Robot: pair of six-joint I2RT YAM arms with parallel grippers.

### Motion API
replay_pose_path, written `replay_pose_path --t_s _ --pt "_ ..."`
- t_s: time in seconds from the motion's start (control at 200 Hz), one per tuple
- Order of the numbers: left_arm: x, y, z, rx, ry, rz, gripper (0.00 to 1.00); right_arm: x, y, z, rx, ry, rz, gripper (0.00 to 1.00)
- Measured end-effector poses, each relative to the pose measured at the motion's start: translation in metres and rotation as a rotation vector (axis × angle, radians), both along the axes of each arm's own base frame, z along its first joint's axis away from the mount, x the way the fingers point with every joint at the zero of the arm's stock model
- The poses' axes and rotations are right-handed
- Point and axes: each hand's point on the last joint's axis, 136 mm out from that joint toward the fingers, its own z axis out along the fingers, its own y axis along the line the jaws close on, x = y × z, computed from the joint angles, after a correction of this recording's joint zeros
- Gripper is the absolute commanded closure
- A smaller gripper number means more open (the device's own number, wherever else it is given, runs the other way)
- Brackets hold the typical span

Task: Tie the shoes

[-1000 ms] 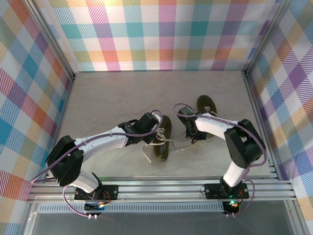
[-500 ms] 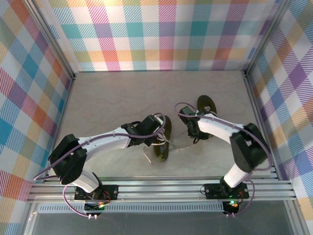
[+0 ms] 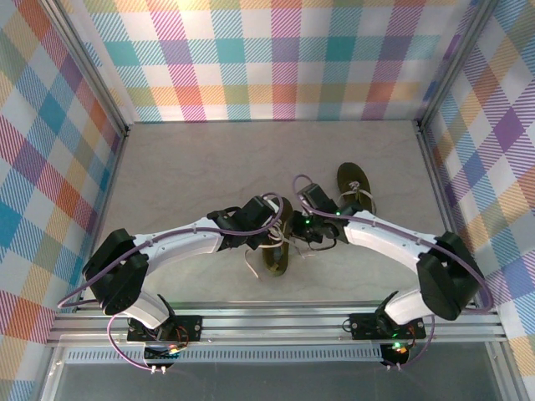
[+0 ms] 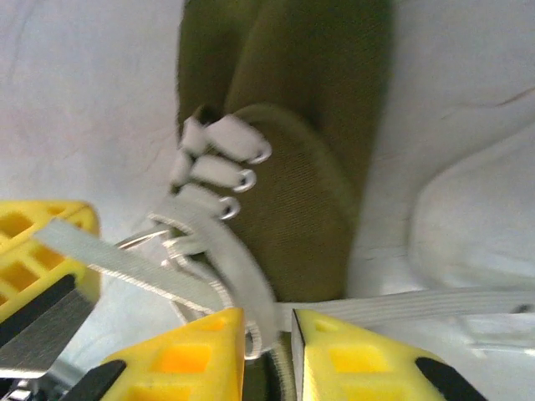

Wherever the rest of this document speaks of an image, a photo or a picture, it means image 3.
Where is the controller board with lights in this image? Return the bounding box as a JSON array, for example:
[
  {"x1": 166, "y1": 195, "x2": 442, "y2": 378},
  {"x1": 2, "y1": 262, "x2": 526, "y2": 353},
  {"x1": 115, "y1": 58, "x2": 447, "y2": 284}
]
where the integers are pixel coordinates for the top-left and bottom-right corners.
[
  {"x1": 143, "y1": 343, "x2": 186, "y2": 363},
  {"x1": 380, "y1": 341, "x2": 413, "y2": 365}
]

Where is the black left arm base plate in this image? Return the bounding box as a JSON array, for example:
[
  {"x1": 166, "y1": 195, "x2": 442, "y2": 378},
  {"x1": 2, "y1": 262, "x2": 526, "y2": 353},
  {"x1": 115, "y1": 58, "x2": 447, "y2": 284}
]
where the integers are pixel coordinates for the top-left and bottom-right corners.
[{"x1": 126, "y1": 315, "x2": 204, "y2": 342}]

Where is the aluminium mounting rail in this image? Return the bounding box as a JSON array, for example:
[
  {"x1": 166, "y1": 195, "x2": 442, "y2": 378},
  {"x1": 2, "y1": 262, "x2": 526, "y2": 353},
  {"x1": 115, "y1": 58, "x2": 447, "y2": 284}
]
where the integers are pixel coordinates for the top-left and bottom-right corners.
[{"x1": 44, "y1": 300, "x2": 507, "y2": 348}]

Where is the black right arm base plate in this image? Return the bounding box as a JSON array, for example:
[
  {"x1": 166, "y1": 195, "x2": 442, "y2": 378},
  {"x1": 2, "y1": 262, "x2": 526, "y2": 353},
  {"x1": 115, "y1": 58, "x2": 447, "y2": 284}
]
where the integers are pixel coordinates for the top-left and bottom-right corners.
[{"x1": 349, "y1": 312, "x2": 427, "y2": 340}]

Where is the olive green canvas shoe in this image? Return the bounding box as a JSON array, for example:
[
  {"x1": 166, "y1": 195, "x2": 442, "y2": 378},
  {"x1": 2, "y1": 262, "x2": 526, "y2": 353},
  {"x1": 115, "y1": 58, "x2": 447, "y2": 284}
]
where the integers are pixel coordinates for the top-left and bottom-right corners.
[
  {"x1": 259, "y1": 195, "x2": 294, "y2": 277},
  {"x1": 336, "y1": 162, "x2": 376, "y2": 215}
]

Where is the aluminium frame leg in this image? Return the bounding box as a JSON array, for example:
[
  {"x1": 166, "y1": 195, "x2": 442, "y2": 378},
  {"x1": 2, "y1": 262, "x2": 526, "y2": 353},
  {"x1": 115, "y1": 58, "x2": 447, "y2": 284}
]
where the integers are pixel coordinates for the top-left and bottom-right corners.
[
  {"x1": 39, "y1": 346, "x2": 70, "y2": 401},
  {"x1": 488, "y1": 342, "x2": 526, "y2": 401}
]

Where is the aluminium side rail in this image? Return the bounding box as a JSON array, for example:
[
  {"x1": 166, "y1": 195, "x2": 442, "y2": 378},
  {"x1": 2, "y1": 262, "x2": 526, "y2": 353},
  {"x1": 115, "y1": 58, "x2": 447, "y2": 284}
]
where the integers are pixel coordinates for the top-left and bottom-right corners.
[
  {"x1": 73, "y1": 124, "x2": 133, "y2": 312},
  {"x1": 415, "y1": 123, "x2": 482, "y2": 310}
]

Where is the perforated metal cable tray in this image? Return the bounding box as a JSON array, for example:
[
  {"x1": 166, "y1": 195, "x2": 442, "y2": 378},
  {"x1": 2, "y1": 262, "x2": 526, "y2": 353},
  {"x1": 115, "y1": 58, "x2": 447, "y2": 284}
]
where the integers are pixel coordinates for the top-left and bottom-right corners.
[{"x1": 61, "y1": 348, "x2": 385, "y2": 364}]

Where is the aluminium corner post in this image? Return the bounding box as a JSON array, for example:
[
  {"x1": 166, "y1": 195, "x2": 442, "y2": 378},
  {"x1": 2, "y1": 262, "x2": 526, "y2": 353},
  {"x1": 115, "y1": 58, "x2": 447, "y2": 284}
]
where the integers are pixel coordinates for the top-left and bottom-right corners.
[
  {"x1": 43, "y1": 0, "x2": 131, "y2": 137},
  {"x1": 416, "y1": 0, "x2": 501, "y2": 133}
]

